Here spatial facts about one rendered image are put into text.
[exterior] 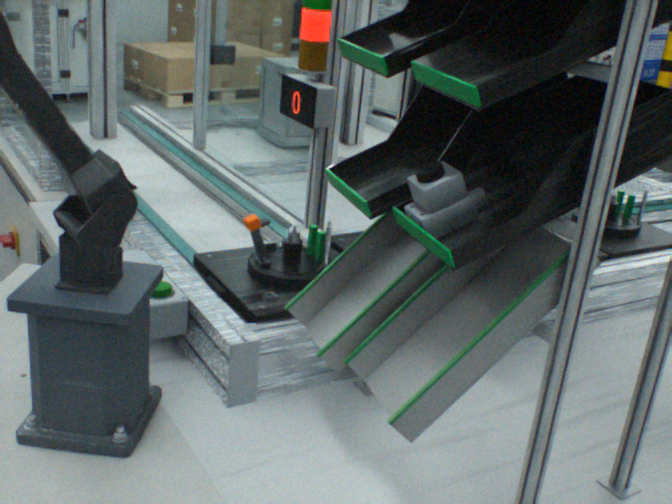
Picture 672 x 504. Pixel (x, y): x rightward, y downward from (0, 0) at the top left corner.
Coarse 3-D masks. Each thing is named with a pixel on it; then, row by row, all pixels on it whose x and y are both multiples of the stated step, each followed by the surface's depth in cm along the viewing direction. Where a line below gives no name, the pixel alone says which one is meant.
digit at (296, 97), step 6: (294, 84) 139; (294, 90) 139; (300, 90) 137; (294, 96) 139; (300, 96) 137; (294, 102) 139; (300, 102) 138; (294, 108) 140; (300, 108) 138; (294, 114) 140; (300, 114) 138; (300, 120) 138
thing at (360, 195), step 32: (416, 96) 100; (512, 96) 90; (416, 128) 102; (448, 128) 103; (480, 128) 90; (352, 160) 100; (384, 160) 101; (416, 160) 98; (448, 160) 91; (352, 192) 92; (384, 192) 89
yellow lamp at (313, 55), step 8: (304, 40) 135; (304, 48) 135; (312, 48) 134; (320, 48) 135; (304, 56) 135; (312, 56) 135; (320, 56) 135; (304, 64) 136; (312, 64) 135; (320, 64) 136
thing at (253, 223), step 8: (248, 216) 121; (256, 216) 120; (248, 224) 120; (256, 224) 120; (264, 224) 121; (256, 232) 121; (256, 240) 122; (256, 248) 123; (264, 248) 123; (264, 256) 124
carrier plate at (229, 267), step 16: (208, 256) 131; (224, 256) 132; (240, 256) 132; (336, 256) 136; (208, 272) 126; (224, 272) 126; (240, 272) 126; (224, 288) 122; (240, 288) 121; (256, 288) 121; (272, 288) 122; (240, 304) 117; (256, 304) 116; (272, 304) 117; (256, 320) 113
